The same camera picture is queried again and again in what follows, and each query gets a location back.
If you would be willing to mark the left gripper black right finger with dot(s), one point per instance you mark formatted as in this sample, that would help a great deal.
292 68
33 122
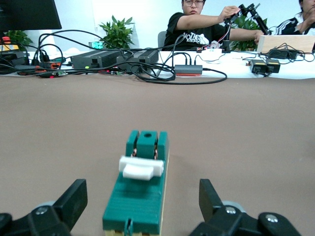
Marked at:
221 218

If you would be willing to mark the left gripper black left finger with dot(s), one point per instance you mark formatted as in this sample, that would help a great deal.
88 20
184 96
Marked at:
49 216

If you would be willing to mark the man's left hand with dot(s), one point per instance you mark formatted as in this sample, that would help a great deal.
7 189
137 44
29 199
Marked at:
259 37

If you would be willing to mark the man's right hand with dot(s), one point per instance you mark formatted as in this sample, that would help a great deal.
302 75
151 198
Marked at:
230 12

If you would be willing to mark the grey USB hub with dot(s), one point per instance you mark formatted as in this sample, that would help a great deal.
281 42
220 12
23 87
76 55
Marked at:
188 68

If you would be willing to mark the small black yellow-label box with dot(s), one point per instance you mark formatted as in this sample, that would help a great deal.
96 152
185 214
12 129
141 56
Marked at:
273 66
258 65

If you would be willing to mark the white electronic device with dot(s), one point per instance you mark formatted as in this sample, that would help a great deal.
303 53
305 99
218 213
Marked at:
211 55

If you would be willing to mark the black power supply brick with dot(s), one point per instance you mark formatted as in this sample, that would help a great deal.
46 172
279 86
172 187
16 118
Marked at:
98 59
145 57

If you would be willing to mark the black power adapter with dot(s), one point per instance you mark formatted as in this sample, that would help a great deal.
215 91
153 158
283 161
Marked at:
283 53

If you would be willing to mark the yellow red emergency stop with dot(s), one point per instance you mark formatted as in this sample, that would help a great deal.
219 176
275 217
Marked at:
6 44

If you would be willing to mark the green digit clock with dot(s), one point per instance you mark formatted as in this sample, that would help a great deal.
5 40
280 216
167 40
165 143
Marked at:
96 45

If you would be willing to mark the green potted plant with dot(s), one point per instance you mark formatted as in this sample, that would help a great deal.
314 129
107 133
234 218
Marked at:
19 39
118 32
248 23

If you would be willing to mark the grey chair back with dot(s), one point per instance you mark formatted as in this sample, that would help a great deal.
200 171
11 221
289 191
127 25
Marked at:
162 40

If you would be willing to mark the light wooden box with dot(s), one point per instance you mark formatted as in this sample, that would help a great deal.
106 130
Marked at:
290 43

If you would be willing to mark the man in black T-shirt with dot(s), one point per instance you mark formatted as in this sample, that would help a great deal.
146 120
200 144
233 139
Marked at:
194 29

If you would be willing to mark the person in striped jacket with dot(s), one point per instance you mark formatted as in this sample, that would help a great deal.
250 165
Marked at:
290 25

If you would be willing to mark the black computer monitor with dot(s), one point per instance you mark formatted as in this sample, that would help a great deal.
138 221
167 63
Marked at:
24 12

